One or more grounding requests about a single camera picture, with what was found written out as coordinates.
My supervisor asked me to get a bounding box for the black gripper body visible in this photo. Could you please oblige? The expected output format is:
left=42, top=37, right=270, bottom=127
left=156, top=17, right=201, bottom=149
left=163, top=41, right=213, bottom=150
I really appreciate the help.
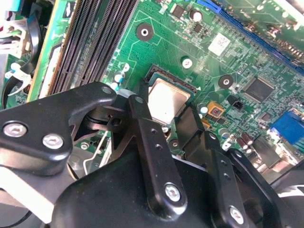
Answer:
left=44, top=151, right=276, bottom=228

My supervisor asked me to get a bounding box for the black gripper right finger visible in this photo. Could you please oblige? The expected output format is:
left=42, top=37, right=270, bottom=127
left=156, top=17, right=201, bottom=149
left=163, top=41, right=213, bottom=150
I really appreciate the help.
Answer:
left=174, top=102, right=293, bottom=228

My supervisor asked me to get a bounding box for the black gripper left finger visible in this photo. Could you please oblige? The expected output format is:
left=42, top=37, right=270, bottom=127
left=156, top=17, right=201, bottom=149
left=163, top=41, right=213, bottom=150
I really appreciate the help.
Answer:
left=0, top=79, right=189, bottom=216

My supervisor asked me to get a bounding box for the silver green CPU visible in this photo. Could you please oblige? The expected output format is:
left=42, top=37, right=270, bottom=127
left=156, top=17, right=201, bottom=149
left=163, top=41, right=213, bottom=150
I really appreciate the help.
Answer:
left=147, top=72, right=194, bottom=124

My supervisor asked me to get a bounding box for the metal socket cover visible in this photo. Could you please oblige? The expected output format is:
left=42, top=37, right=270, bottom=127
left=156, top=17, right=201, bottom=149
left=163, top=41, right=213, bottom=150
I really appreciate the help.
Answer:
left=67, top=133, right=114, bottom=178

